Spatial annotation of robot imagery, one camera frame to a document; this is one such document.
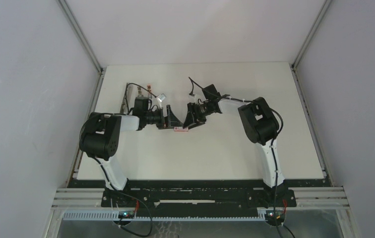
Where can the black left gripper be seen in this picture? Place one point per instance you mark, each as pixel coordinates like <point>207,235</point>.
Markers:
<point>169,121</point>

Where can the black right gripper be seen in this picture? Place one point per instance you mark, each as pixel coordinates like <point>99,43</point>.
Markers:
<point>194,116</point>

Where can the red white staple box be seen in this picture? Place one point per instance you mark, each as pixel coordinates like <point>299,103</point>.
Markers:
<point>180,129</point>

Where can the black and grey large stapler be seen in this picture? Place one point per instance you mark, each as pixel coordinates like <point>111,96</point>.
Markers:
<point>124,106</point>

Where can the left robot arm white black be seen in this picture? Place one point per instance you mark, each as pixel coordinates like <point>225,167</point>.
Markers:
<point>99,136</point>

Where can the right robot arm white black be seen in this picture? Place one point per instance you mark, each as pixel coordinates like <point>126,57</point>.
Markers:
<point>262,125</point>

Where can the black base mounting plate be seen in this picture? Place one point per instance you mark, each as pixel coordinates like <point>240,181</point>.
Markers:
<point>213,210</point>

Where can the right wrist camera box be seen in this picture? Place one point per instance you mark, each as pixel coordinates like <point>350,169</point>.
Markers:
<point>192,98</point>

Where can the right aluminium frame post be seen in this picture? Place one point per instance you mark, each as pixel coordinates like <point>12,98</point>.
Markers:
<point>312,32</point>

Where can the aluminium frame corner post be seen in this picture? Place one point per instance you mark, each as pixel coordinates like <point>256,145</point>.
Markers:
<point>72,20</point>

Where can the white cable duct strip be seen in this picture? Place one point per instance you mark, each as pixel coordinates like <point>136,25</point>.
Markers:
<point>97,215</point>

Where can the aluminium front rail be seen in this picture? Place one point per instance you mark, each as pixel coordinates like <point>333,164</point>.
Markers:
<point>296,198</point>

